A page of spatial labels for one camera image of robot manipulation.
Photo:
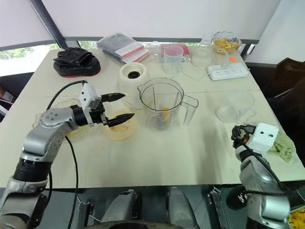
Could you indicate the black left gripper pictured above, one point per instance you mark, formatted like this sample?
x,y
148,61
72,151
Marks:
x,y
97,114

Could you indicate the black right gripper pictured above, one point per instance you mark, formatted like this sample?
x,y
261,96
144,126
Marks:
x,y
246,128

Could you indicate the yellow item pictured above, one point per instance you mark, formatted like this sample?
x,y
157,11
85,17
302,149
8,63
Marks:
x,y
165,109
166,116

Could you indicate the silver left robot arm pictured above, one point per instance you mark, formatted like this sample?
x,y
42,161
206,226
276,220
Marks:
x,y
52,119

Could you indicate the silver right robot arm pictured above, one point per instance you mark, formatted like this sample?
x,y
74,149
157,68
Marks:
x,y
255,171

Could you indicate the bowl of yellow snacks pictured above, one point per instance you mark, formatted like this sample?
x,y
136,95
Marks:
x,y
226,43

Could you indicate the cream round blender lid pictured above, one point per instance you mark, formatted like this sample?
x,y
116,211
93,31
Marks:
x,y
121,132

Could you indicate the clear plastic lid cup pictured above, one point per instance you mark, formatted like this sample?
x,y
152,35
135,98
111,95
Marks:
x,y
234,105

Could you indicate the cream blender base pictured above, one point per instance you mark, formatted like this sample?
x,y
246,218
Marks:
x,y
131,86

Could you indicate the green crumpled cloth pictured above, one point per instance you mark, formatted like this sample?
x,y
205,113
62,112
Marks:
x,y
283,146

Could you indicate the clear blender jug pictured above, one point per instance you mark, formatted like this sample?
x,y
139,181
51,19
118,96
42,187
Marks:
x,y
159,95

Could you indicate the black padded mitt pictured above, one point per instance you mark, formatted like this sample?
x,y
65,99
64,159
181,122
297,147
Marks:
x,y
76,64

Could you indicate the white power strip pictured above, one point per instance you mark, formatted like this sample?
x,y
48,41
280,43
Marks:
x,y
227,71

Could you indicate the crumpled clear plastic bag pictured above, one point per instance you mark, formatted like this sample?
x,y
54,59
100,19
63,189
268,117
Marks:
x,y
153,50

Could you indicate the small orange clip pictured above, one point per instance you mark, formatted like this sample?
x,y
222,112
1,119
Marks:
x,y
232,59

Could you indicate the clear measuring cup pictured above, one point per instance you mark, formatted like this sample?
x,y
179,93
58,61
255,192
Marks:
x,y
172,60

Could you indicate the white and black device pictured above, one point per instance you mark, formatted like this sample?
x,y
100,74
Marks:
x,y
250,49

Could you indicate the clear round plastic container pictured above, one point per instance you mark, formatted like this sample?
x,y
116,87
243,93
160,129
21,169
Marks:
x,y
200,58

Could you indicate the red flat packet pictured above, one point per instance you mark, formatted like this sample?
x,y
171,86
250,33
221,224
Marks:
x,y
186,48

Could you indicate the clear drinking glass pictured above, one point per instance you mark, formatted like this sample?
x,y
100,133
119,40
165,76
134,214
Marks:
x,y
206,39

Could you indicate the dark grey rounded shape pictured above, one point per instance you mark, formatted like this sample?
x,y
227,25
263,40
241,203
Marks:
x,y
121,210

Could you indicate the brown cardboard box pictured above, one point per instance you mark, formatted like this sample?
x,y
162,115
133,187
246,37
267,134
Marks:
x,y
7,94

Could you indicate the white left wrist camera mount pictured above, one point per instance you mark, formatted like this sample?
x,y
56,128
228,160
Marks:
x,y
89,94

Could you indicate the black metal bracket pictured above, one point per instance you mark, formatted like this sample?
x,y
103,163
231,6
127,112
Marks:
x,y
215,207
83,215

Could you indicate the dark window frame post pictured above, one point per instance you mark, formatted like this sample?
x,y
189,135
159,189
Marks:
x,y
47,23

